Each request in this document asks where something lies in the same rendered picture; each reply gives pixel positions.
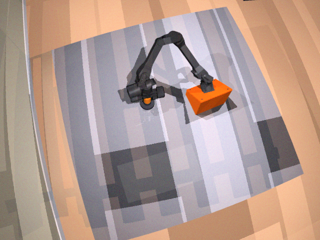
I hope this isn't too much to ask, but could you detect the orange cylinder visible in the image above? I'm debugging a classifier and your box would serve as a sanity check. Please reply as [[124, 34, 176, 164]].
[[143, 97, 151, 104]]

